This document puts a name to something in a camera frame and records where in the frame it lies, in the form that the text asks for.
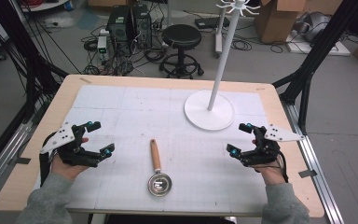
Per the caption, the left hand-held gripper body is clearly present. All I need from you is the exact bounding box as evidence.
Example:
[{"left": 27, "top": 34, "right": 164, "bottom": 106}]
[{"left": 39, "top": 121, "right": 106, "bottom": 169}]

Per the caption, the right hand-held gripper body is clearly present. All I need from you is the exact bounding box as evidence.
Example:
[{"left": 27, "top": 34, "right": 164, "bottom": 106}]
[{"left": 241, "top": 123, "right": 306, "bottom": 168}]

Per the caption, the white hook stand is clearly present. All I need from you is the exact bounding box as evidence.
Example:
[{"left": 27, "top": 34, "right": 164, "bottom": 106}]
[{"left": 184, "top": 0, "right": 262, "bottom": 132}]

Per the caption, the metal ladle with wooden handle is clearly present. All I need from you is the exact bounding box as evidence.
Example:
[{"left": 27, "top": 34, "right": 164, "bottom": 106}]
[{"left": 146, "top": 138, "right": 172, "bottom": 198}]

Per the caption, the person's right hand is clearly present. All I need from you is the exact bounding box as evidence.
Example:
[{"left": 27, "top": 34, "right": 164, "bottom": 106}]
[{"left": 251, "top": 163, "right": 288, "bottom": 187}]

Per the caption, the person's left hand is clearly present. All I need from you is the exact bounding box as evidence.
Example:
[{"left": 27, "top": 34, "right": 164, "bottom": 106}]
[{"left": 50, "top": 154, "right": 90, "bottom": 181}]

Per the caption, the white grid mat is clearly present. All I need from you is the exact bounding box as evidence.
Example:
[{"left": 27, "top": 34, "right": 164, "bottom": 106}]
[{"left": 32, "top": 84, "right": 269, "bottom": 210}]

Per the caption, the grey tape piece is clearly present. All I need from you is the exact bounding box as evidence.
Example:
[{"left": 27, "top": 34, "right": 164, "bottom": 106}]
[
  {"left": 14, "top": 157, "right": 32, "bottom": 166},
  {"left": 297, "top": 169, "right": 319, "bottom": 179}
]

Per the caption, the wooden table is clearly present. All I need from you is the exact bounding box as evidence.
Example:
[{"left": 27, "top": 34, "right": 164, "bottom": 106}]
[{"left": 0, "top": 74, "right": 325, "bottom": 218}]

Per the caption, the small box with green light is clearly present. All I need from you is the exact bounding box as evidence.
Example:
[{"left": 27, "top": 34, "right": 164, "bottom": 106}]
[{"left": 97, "top": 35, "right": 108, "bottom": 54}]

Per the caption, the black computer tower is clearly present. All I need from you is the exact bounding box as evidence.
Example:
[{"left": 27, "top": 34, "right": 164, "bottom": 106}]
[
  {"left": 105, "top": 4, "right": 132, "bottom": 44},
  {"left": 130, "top": 3, "right": 153, "bottom": 49}
]

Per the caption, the large open cardboard box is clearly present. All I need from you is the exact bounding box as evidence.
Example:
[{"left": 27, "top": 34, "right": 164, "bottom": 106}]
[{"left": 254, "top": 0, "right": 309, "bottom": 45}]

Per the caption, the black flat box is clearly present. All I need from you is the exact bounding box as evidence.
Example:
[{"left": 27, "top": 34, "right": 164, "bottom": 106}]
[{"left": 194, "top": 16, "right": 231, "bottom": 31}]

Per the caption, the black round stool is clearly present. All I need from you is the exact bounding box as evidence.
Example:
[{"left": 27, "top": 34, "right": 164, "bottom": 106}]
[{"left": 158, "top": 23, "right": 205, "bottom": 79}]

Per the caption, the white flat board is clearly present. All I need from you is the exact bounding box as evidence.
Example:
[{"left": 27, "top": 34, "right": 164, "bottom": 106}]
[{"left": 284, "top": 31, "right": 352, "bottom": 58}]

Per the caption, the grey rounded device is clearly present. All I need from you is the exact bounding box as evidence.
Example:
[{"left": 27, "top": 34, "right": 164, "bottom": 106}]
[{"left": 299, "top": 11, "right": 333, "bottom": 42}]

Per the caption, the white round table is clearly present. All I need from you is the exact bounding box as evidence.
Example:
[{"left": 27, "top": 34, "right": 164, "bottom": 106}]
[{"left": 19, "top": 0, "right": 70, "bottom": 13}]

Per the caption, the right hand-held gripper cable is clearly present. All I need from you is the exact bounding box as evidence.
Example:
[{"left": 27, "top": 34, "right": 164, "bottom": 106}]
[{"left": 276, "top": 150, "right": 290, "bottom": 184}]

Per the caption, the hand-held gripper cable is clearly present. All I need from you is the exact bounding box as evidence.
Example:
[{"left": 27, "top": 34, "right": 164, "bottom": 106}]
[
  {"left": 38, "top": 132, "right": 60, "bottom": 188},
  {"left": 276, "top": 150, "right": 290, "bottom": 184}
]

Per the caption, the left hand-held gripper cable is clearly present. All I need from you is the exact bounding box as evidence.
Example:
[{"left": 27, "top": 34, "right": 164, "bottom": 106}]
[{"left": 38, "top": 132, "right": 60, "bottom": 188}]

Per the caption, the aluminium rail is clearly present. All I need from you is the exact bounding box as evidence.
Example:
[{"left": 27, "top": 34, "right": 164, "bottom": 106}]
[
  {"left": 280, "top": 101, "right": 345, "bottom": 224},
  {"left": 0, "top": 121, "right": 34, "bottom": 204}
]

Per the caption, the tangle of black floor cables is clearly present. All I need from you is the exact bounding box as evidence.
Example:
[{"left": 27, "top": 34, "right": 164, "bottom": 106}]
[{"left": 81, "top": 17, "right": 171, "bottom": 77}]

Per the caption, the coiled black cable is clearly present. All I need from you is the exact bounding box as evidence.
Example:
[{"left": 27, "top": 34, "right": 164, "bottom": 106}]
[{"left": 230, "top": 37, "right": 254, "bottom": 52}]

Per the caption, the black metal frame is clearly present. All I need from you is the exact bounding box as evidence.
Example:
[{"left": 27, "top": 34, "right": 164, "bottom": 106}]
[
  {"left": 272, "top": 0, "right": 358, "bottom": 135},
  {"left": 0, "top": 0, "right": 70, "bottom": 178}
]

